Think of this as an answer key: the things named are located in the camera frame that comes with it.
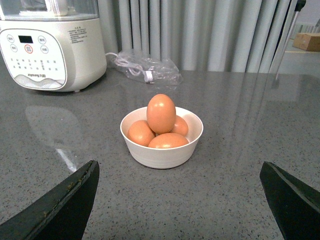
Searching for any brown egg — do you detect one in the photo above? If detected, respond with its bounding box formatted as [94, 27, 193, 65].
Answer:
[127, 120, 156, 147]
[146, 94, 176, 135]
[148, 132, 189, 149]
[170, 115, 189, 137]

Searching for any white round bowl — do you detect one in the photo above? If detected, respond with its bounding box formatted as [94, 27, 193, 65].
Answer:
[120, 106, 204, 169]

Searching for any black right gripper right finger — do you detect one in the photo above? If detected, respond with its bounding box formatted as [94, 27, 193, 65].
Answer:
[259, 161, 320, 240]

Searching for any clear plastic bag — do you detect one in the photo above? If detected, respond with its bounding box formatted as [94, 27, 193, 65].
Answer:
[105, 49, 183, 86]

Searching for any brown egg front in bowl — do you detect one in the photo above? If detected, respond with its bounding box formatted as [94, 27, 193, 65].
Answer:
[148, 132, 189, 149]

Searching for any cardboard box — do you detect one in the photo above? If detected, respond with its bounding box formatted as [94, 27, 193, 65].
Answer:
[292, 33, 320, 52]

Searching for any white power cable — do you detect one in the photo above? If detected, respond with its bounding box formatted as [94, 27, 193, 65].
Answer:
[105, 52, 154, 84]

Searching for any metal tripod leg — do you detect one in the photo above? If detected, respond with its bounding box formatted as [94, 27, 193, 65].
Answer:
[275, 0, 307, 81]

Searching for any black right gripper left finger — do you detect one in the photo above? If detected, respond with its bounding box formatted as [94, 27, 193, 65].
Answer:
[0, 160, 100, 240]

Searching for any white Joyoung soymilk maker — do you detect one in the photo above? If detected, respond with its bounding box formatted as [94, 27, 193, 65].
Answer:
[0, 0, 107, 92]

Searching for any brown egg back in bowl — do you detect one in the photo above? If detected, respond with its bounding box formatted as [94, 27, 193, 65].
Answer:
[170, 115, 189, 137]

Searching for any grey curtain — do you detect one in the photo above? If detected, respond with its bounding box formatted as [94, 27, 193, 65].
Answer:
[98, 0, 297, 73]

